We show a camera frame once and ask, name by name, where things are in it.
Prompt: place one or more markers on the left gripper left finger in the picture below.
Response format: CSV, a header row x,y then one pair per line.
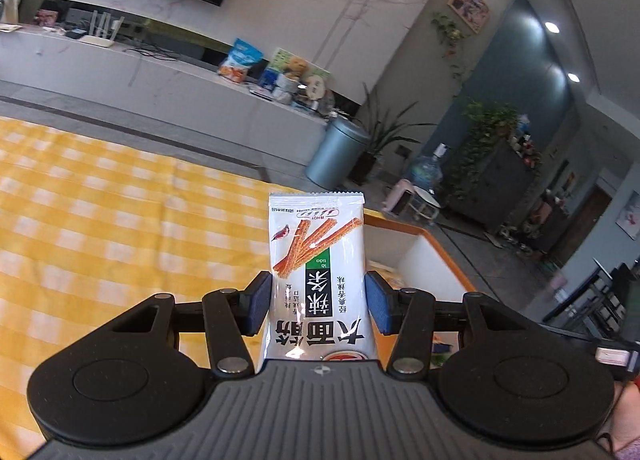
x,y
225,316

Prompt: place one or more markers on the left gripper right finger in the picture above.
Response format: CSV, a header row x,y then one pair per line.
x,y
412,317

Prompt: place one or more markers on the white spicy strips packet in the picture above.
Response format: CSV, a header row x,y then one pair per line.
x,y
318,303

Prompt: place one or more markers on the person's hand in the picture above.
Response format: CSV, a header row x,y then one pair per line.
x,y
621,438

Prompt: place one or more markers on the orange white storage box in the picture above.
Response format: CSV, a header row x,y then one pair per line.
x,y
416,257

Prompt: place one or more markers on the dark dining table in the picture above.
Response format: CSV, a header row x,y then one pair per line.
x,y
604,306

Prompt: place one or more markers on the white round stool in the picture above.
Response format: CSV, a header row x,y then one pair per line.
x,y
425,208

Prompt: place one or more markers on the pink space heater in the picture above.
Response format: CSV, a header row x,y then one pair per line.
x,y
398,198

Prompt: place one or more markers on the water jug with pump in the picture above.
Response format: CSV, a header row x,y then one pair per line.
x,y
425,172

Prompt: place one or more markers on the dark grey cabinet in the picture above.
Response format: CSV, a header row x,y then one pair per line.
x,y
501,183

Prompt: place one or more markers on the yellow checkered tablecloth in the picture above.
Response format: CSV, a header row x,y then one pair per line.
x,y
90,228

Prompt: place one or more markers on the blue grey trash bin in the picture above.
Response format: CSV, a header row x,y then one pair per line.
x,y
338,153

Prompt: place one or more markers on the potted long-leaf plant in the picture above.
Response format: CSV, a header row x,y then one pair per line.
x,y
384,126

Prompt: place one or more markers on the hanging pothos plant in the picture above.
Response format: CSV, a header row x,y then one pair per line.
x,y
491,124

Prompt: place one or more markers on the white tv console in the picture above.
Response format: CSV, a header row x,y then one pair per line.
x,y
171,91

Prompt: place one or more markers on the round paper fan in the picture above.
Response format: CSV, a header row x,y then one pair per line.
x,y
315,87

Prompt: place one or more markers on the teddy bear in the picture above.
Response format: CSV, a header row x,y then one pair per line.
x,y
295,68

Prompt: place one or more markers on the blue snack bag on console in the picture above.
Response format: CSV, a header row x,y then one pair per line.
x,y
241,58

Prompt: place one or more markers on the white router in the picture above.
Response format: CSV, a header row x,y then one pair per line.
x,y
103,30

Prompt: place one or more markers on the framed wall picture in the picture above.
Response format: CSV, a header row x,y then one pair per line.
x,y
474,13

